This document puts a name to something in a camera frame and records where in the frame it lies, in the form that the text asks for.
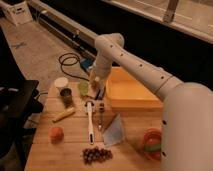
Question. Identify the bunch of dark grapes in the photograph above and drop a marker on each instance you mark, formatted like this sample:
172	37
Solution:
96	154

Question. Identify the yellow plastic bin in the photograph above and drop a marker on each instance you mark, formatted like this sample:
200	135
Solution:
124	91

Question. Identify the black chair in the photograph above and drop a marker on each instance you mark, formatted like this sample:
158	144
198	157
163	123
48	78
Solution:
14	112

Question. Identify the green plastic cup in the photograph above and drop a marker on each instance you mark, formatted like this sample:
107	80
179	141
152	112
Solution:
83	88

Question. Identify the dark metal cup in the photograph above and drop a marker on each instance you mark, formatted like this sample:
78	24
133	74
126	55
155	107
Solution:
66	96

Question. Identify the orange peach toy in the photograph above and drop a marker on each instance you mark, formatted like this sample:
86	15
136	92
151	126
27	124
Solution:
56	134

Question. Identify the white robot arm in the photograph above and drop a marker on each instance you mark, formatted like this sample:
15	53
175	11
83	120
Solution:
187	118

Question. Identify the blue cloth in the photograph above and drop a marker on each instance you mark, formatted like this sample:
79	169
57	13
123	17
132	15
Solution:
114	134

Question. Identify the blue power box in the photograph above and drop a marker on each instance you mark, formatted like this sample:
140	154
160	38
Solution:
86	64

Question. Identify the white cardboard box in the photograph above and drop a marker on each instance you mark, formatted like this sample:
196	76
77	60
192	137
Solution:
17	14

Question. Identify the red bowl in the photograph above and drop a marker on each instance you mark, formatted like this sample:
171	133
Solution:
151	136

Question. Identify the wooden block eraser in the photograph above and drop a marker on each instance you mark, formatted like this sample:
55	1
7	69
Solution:
93	93

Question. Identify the green cucumber toy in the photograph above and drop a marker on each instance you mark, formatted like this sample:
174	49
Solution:
152	148

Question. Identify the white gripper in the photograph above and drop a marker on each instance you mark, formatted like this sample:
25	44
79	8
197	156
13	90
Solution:
96	82

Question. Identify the grey blue sponge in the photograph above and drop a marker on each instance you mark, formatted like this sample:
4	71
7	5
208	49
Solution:
101	94

